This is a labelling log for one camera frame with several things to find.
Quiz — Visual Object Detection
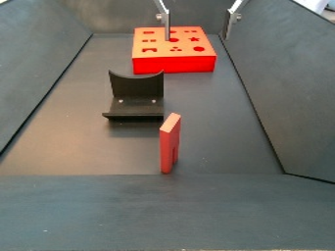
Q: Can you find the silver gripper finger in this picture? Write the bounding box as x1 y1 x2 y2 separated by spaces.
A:
154 0 170 41
223 0 247 40

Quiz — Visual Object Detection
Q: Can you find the red double-square peg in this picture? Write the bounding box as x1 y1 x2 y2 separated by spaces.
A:
161 113 182 174

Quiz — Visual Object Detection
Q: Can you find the red shape-sorter board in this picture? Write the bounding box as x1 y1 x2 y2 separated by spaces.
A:
132 26 218 75

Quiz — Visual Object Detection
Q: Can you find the black curved bracket stand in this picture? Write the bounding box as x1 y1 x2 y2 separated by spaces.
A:
102 72 165 120

